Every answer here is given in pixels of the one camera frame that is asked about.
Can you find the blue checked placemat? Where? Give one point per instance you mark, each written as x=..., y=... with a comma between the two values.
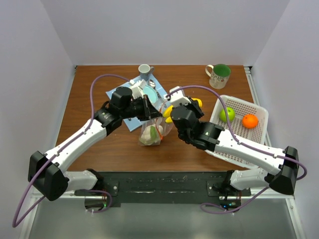
x=134, y=123

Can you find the floral mug green inside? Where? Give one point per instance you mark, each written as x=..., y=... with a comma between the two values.
x=219, y=75

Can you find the yellow banana bunch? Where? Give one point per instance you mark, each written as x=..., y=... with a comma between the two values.
x=168, y=111

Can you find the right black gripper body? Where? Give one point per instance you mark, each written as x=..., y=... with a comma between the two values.
x=192, y=105

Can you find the cream and blue plate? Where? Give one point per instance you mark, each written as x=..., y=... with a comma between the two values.
x=151, y=93

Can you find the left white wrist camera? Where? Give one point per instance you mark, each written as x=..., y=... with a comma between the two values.
x=137, y=88

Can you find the orange fruit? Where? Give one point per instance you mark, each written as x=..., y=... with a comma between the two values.
x=250, y=121

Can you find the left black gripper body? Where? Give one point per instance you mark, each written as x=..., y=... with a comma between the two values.
x=139, y=108

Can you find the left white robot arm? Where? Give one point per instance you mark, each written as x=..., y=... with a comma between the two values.
x=48, y=172

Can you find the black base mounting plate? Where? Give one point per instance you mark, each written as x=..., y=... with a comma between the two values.
x=160, y=188

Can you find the toy cabbage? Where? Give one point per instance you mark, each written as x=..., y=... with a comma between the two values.
x=150, y=135

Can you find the metal spoon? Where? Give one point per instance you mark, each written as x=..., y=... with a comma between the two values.
x=153, y=85

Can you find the white perforated plastic basket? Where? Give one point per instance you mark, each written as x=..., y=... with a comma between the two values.
x=241, y=108

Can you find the small grey cup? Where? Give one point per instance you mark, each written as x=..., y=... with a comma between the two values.
x=145, y=71

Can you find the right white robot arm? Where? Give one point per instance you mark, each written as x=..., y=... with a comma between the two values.
x=275, y=167

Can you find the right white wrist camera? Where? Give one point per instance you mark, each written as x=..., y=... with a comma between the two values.
x=178, y=99

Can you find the clear zip top bag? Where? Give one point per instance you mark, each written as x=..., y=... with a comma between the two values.
x=161, y=121

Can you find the green apple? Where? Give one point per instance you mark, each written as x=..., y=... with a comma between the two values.
x=227, y=114

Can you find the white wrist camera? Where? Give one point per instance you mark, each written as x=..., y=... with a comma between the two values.
x=178, y=99
x=137, y=88

